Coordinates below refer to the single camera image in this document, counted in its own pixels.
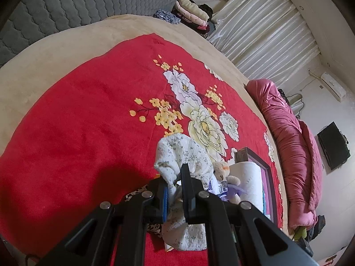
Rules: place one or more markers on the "red floral blanket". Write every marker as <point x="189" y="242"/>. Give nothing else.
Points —
<point x="92" y="136"/>

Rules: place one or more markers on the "dark shallow box tray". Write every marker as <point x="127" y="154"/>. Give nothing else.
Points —
<point x="269" y="194"/>

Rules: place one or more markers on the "blue white wipes packet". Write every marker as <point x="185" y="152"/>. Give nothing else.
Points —
<point x="218" y="188"/>

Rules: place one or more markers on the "stack of folded clothes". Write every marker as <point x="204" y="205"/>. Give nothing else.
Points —
<point x="197" y="17"/>

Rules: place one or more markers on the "white curtain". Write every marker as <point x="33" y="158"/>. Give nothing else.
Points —
<point x="264" y="39"/>

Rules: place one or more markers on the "pink quilt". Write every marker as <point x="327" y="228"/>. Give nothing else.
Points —
<point x="299" y="155"/>

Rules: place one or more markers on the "black wall television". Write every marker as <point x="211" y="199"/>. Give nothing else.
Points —
<point x="334" y="145"/>

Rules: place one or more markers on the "white paper towel roll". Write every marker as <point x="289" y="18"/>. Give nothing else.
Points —
<point x="250" y="176"/>

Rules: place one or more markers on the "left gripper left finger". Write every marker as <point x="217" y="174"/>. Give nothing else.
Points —
<point x="150" y="202"/>

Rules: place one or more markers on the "green pillow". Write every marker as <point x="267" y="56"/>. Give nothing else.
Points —
<point x="300" y="232"/>

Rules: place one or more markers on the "blue patterned cloth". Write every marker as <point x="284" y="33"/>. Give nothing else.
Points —
<point x="166" y="16"/>

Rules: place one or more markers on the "wall air conditioner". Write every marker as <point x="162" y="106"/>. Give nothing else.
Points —
<point x="333" y="86"/>

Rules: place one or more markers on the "white floral scrunchie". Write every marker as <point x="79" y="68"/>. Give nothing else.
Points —
<point x="175" y="155"/>

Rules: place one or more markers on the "grey quilted headboard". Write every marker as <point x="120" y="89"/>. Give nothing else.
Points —
<point x="33" y="20"/>

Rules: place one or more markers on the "plush bear purple bow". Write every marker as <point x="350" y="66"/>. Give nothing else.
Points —
<point x="222" y="172"/>

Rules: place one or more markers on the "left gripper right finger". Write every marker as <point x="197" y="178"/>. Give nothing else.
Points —
<point x="200" y="206"/>

